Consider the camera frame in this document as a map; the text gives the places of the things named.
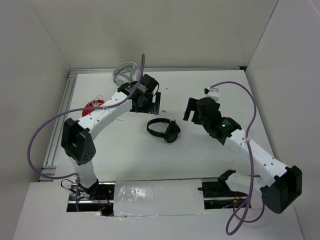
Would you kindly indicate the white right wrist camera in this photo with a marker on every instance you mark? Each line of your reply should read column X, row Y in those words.
column 212, row 93

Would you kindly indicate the red headphones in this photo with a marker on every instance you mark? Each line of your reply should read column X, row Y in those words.
column 96, row 102

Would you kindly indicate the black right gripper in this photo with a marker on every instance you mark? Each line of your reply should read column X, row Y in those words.
column 192, row 105

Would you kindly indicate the white headphones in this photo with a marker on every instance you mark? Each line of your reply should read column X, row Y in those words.
column 126, row 72

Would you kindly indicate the white taped cover plate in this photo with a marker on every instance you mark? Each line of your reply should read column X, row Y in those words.
column 158, row 198

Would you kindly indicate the black headphones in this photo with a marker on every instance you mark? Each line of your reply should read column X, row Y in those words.
column 169, row 134

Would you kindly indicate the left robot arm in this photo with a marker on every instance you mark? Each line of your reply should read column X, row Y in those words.
column 78, row 135

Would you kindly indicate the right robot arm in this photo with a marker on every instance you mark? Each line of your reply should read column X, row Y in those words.
column 282, row 184

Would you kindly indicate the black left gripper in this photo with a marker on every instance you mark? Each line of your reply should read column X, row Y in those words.
column 152, row 108

